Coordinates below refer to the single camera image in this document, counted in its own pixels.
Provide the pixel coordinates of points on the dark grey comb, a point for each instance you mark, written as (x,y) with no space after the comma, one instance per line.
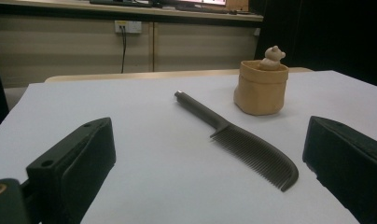
(255,152)

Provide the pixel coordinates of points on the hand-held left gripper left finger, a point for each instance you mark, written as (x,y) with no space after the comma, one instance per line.
(84,161)

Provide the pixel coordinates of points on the monitor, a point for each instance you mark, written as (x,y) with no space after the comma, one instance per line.
(205,2)

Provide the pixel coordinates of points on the tan holder with bear figure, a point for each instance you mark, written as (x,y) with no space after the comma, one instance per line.
(261,90)

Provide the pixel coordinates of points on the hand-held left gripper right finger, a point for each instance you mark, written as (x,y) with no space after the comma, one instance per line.
(348,161)

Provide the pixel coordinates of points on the white table sheet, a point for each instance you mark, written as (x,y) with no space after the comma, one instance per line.
(164,186)

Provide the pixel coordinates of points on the long desk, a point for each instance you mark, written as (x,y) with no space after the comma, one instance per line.
(84,7)

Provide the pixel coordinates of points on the cardboard box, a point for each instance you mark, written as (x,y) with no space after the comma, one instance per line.
(237,4)

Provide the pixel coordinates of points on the wooden table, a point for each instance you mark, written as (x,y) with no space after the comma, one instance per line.
(146,75)

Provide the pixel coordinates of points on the white wall socket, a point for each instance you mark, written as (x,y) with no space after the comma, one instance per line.
(132,26)

